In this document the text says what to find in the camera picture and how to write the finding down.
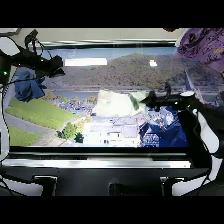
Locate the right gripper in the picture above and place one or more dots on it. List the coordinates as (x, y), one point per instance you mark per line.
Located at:
(155, 100)

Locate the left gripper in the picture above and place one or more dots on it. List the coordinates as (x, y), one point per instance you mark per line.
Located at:
(53, 66)

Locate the white garment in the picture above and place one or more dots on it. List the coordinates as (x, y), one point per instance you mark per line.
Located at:
(115, 103)

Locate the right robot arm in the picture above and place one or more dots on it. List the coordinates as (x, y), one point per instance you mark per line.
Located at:
(206, 130)

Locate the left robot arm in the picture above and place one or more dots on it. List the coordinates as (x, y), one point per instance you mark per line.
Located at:
(20, 58)

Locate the blue garment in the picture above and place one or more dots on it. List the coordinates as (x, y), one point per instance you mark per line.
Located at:
(28, 85)

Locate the purple garment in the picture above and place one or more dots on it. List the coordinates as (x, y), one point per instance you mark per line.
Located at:
(205, 46)

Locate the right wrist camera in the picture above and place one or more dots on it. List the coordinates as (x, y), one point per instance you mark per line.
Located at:
(167, 88)

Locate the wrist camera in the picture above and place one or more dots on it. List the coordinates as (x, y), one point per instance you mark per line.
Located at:
(31, 36)
(167, 88)

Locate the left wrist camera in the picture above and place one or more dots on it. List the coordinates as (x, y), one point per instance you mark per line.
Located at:
(31, 36)

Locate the silver frame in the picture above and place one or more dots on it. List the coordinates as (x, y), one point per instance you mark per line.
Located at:
(100, 163)

